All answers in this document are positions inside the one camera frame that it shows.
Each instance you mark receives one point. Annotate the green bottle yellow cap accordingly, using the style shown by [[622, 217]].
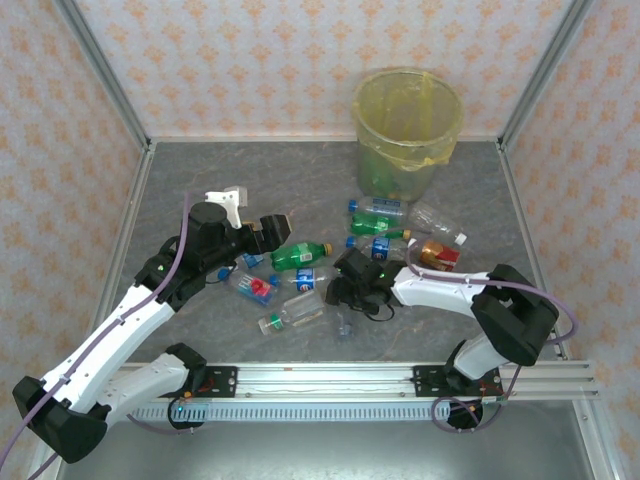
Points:
[[372, 225], [300, 255]]

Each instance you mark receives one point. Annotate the blue-label bottle white cap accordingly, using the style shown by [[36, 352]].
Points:
[[252, 261]]

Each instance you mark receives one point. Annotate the blue-label bottle blue cap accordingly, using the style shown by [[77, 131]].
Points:
[[382, 246], [305, 280]]

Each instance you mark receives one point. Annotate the clear bottle blue red label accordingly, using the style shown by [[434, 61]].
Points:
[[255, 289]]

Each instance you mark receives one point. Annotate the clear bottle green cap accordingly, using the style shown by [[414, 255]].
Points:
[[300, 310]]

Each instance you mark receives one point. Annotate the tea bottle red label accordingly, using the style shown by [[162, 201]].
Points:
[[440, 255]]

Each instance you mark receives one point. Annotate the unlabelled clear bottle white cap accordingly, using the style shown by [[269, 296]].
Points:
[[430, 220]]

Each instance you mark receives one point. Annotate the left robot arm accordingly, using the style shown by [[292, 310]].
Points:
[[115, 345]]

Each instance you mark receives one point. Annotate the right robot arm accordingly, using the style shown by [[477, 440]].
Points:
[[435, 290]]

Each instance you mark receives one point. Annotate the grey mesh waste bin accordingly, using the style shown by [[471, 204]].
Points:
[[425, 180]]

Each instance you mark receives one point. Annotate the yellow plastic bin liner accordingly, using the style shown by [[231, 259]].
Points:
[[400, 120]]

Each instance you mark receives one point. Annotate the soda water bottle blue cap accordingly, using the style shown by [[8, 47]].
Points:
[[385, 205]]

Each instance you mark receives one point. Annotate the grey metal sheet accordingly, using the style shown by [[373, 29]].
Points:
[[320, 450]]

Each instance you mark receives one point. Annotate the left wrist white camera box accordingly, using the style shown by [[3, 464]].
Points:
[[227, 200]]

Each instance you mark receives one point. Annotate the aluminium table back rail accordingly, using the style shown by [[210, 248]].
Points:
[[250, 139]]

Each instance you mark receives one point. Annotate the aluminium table side rail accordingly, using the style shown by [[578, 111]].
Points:
[[131, 200], [510, 175]]

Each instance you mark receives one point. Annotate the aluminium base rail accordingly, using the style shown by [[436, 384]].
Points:
[[325, 380]]

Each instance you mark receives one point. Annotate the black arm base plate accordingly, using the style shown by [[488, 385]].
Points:
[[225, 380], [425, 380]]

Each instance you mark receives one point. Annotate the aluminium corner post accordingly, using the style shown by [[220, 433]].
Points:
[[545, 70], [103, 70]]

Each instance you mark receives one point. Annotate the aluminium frame rail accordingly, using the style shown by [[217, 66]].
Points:
[[597, 440], [40, 472]]

